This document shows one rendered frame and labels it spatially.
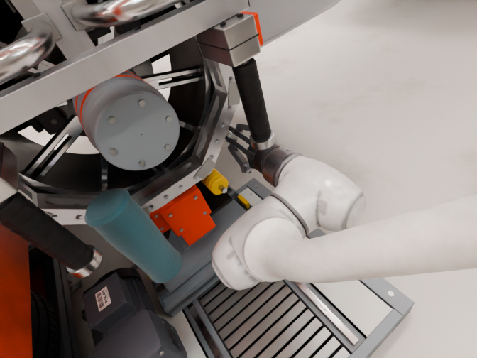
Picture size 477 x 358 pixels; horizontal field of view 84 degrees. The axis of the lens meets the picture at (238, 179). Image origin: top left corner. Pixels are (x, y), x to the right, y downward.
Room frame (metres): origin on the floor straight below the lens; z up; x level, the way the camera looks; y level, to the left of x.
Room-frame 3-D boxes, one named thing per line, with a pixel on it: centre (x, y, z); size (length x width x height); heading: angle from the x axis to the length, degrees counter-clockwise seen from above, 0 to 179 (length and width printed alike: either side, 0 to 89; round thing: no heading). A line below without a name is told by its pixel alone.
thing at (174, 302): (0.70, 0.24, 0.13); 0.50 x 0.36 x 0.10; 111
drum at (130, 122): (0.47, 0.15, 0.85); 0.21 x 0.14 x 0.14; 21
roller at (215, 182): (0.68, 0.10, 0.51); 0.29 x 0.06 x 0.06; 21
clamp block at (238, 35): (0.41, -0.05, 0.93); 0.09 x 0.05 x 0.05; 21
